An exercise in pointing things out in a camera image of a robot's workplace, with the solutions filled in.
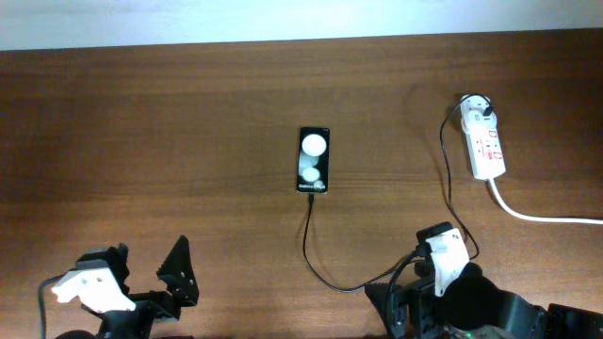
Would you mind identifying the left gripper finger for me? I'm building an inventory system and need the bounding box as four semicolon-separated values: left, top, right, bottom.
106;243;130;292
156;235;200;307

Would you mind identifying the white power strip cord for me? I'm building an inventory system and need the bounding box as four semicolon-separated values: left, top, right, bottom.
486;177;603;225

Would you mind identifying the white charger adapter plug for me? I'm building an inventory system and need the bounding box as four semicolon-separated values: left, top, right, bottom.
461;107;497;135

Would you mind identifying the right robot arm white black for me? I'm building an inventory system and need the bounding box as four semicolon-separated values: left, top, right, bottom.
365;263;602;339

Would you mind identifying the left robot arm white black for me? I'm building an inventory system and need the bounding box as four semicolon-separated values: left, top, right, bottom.
51;235;200;338

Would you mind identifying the black charger cable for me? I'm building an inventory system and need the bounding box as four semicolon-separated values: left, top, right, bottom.
301;92;496;294

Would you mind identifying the white power strip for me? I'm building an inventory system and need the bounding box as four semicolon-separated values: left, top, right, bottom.
460;94;506;181

